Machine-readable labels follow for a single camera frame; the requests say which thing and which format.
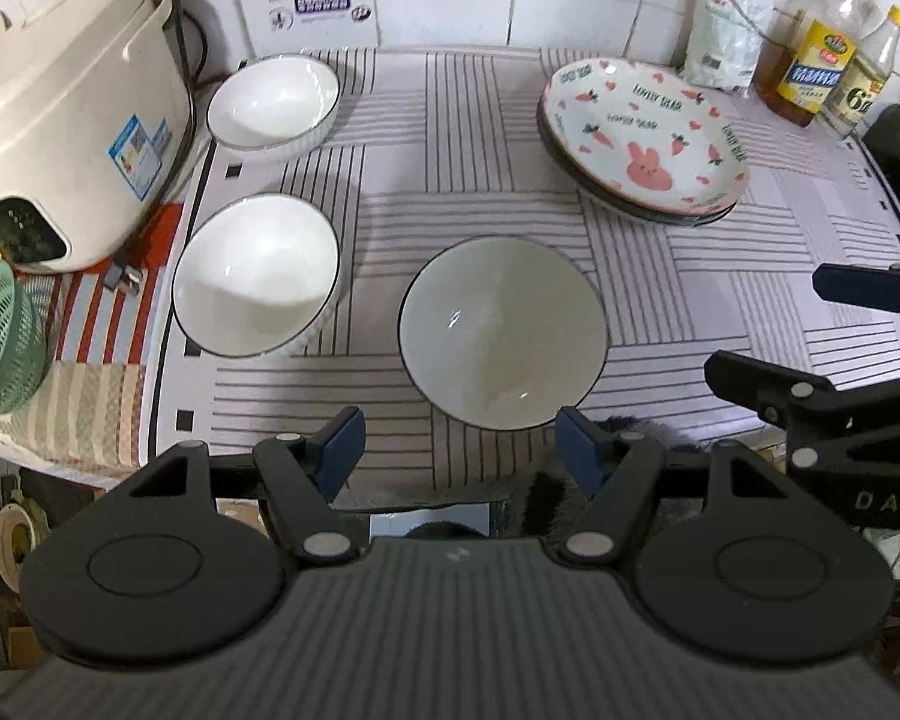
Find beige striped cloth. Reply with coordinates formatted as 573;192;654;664
0;360;147;481

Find black rice cooker cord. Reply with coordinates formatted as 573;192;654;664
157;0;212;158

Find grey plug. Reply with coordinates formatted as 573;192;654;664
105;259;145;293

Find white plastic packet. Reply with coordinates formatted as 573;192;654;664
682;0;775;91

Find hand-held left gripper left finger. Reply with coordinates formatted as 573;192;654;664
109;405;368;567

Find green plastic basket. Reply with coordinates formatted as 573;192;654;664
0;260;50;415

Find cream rice cooker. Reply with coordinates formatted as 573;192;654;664
0;0;196;275

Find white round container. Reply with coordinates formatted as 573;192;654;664
0;502;50;582

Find white plate with pink bunny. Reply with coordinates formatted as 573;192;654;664
541;56;751;215

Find cooking wine bottle orange cap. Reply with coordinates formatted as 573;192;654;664
775;0;871;128

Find red striped cloth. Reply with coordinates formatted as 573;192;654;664
45;199;211;368

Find white ribbed bowl black rim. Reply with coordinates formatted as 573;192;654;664
206;54;342;162
171;193;342;359
397;236;610;432

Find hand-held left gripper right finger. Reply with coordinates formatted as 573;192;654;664
555;405;792;563

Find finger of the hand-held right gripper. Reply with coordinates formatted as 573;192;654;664
811;261;900;314
703;349;900;437

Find white wall sticker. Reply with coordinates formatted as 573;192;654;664
270;0;372;31

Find clear vinegar bottle yellow cap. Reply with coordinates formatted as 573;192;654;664
814;4;900;142

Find striped white tablecloth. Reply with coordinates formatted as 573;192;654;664
146;45;900;511

